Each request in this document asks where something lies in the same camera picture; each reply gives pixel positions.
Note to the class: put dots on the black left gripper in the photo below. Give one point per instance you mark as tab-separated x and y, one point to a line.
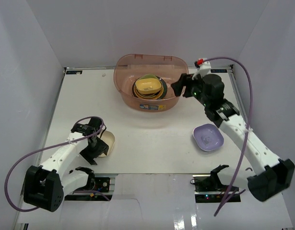
92	153

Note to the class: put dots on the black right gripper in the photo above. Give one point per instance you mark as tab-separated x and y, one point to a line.
184	80

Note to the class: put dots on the dark teal round plate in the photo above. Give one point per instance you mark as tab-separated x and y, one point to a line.
162	81

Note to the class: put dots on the woven bamboo round plate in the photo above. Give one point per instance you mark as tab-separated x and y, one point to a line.
150	96

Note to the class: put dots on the yellow square plate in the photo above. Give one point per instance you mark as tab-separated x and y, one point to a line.
148	85

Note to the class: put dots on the light green plate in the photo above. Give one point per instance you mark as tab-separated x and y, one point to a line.
148	78

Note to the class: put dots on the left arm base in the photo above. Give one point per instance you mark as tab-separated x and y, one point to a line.
98	188

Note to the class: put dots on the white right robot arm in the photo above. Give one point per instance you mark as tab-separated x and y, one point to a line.
271	175

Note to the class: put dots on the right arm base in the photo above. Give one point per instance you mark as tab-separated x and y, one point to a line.
208	188

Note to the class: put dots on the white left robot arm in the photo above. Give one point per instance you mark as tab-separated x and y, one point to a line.
46	185

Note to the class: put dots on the pink translucent plastic bin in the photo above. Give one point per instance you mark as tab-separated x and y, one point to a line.
133	66

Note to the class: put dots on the lavender square plate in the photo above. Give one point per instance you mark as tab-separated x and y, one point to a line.
208	137

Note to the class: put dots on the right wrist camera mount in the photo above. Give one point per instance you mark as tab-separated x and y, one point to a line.
203	68

